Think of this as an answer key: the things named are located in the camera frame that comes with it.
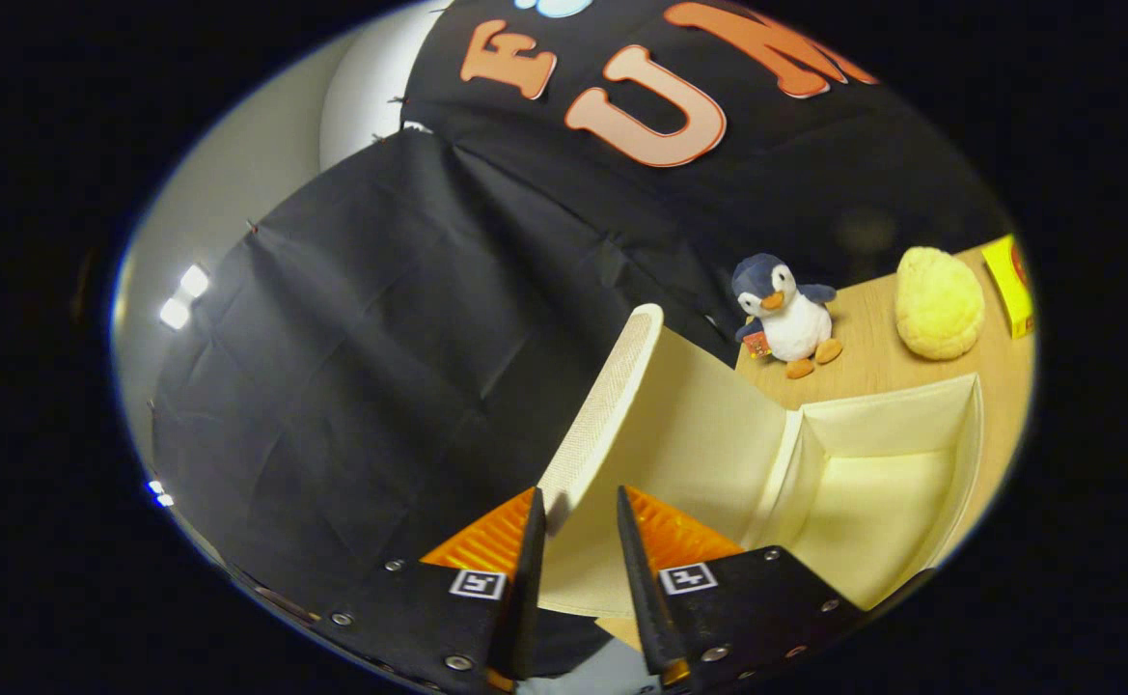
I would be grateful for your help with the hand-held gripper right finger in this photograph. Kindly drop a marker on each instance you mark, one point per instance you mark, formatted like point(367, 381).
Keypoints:
point(643, 589)

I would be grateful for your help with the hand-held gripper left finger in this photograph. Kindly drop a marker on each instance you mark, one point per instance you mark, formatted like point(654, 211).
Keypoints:
point(528, 579)

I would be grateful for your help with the beige fabric storage box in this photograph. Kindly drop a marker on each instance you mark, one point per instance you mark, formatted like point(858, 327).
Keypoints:
point(699, 434)

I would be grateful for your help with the penguin plush toy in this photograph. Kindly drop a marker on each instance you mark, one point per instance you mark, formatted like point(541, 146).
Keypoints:
point(790, 314)

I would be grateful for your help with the yellow round plush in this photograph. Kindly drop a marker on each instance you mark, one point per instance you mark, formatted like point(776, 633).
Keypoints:
point(940, 304)

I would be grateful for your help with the yellow book with red circle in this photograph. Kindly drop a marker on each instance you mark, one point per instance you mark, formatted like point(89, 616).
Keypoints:
point(1007, 285)

